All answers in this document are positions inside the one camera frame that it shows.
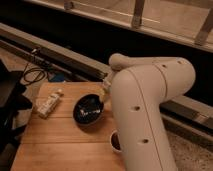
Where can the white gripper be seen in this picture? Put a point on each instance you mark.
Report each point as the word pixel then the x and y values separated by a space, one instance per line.
pixel 106 84

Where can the dark ceramic bowl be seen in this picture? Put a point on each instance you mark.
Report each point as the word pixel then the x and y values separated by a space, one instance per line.
pixel 88 109

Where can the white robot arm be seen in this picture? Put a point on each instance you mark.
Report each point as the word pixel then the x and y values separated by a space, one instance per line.
pixel 137 86

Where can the white cup with dark liquid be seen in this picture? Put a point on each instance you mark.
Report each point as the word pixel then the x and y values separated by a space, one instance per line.
pixel 114 142

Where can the blue small object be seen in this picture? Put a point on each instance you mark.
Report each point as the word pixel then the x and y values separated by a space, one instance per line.
pixel 58 78

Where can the white small bottle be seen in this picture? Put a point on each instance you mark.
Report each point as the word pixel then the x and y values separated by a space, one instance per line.
pixel 48 106

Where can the metal floor rail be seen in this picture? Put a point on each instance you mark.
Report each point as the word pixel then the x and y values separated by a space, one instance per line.
pixel 183 115

